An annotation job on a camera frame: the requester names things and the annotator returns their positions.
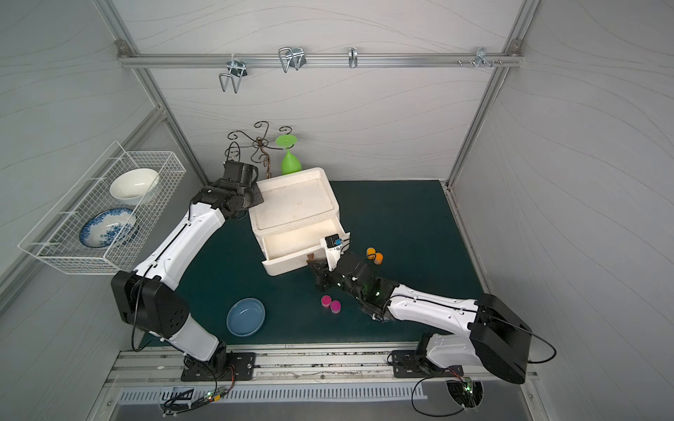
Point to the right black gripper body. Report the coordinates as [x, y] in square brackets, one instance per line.
[326, 272]

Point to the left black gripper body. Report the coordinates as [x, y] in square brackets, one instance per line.
[245, 176]

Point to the orange paint can front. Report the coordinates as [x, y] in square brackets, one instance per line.
[377, 258]

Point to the orange paint can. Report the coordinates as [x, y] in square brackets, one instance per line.
[377, 258]
[371, 253]

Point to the pink paint can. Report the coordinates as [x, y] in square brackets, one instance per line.
[335, 307]
[326, 301]

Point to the white three-drawer cabinet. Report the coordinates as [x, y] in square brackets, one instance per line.
[294, 201]

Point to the drawer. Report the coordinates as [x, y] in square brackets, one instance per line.
[288, 251]

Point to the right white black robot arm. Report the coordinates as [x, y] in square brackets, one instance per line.
[475, 332]

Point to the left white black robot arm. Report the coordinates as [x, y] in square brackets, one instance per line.
[147, 297]

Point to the brown metal cup rack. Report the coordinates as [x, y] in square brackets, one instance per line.
[260, 145]

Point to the green plastic wine glass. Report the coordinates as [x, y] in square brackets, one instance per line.
[290, 164]

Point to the white bowl in basket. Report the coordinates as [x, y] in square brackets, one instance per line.
[131, 187]

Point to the plain blue bowl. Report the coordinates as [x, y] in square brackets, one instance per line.
[246, 317]

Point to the blue patterned bowl in basket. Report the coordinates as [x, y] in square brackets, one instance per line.
[109, 227]

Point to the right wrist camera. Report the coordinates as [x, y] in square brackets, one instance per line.
[333, 250]

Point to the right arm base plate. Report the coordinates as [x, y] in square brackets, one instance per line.
[406, 365]

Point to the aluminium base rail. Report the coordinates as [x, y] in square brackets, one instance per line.
[275, 364]

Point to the white wire basket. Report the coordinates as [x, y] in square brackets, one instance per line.
[55, 239]

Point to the aluminium top rail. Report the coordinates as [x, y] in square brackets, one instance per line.
[340, 60]

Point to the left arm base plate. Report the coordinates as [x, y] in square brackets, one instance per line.
[223, 366]

